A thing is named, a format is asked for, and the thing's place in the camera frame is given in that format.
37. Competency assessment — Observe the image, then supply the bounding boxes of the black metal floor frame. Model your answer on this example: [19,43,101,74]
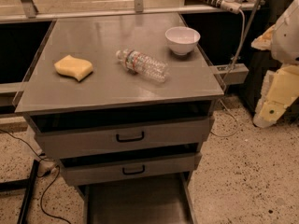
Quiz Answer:
[0,159,41,224]

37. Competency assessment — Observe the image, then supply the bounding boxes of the grey drawer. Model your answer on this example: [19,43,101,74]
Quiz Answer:
[35,101,212,159]
[62,144,201,186]
[83,174,198,224]

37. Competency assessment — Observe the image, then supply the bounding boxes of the bottom grey drawer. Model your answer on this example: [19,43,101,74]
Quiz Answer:
[83,174,198,224]

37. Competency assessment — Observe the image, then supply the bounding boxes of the dark cabinet on right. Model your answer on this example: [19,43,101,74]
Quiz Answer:
[240,0,293,114]

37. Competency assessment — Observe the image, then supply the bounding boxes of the black floor cable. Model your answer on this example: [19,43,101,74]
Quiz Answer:
[0,128,73,224]

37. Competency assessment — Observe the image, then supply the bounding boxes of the middle grey drawer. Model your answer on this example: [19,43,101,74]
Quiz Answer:
[62,144,201,186]

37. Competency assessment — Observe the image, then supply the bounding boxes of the white power strip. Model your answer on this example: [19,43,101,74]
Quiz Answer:
[199,0,241,14]

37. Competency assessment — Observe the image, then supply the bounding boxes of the top grey drawer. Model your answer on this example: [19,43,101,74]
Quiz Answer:
[35,101,212,159]

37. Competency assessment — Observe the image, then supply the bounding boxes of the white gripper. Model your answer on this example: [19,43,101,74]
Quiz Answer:
[251,0,299,128]

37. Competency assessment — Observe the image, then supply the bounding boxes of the white power cable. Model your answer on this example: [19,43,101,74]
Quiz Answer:
[210,8,247,138]

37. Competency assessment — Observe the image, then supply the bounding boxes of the metal rail frame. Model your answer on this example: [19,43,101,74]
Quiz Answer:
[0,0,265,24]

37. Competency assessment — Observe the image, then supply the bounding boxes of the grey drawer cabinet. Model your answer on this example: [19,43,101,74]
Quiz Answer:
[12,12,226,224]

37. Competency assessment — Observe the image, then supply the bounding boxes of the clear plastic water bottle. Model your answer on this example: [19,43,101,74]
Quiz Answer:
[116,49,168,83]

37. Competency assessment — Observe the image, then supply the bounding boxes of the white bowl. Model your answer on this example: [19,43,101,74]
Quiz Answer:
[165,26,201,55]

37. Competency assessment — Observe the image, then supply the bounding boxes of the yellow sponge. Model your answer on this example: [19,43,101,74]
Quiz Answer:
[54,55,93,82]

